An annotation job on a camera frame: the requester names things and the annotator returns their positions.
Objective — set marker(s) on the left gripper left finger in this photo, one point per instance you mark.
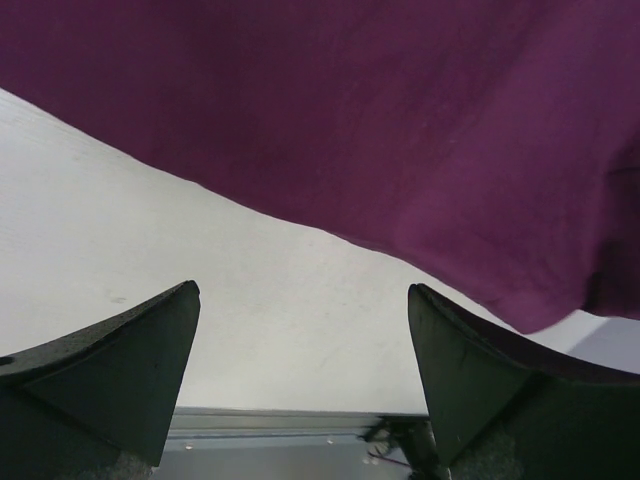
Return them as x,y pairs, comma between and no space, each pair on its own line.
98,403

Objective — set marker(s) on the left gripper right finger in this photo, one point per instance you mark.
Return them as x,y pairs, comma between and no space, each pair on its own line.
504,407

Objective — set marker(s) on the purple cloth wrap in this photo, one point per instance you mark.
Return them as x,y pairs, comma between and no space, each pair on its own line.
492,144

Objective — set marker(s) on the aluminium front rail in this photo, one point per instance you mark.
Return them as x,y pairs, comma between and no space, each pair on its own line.
214,443

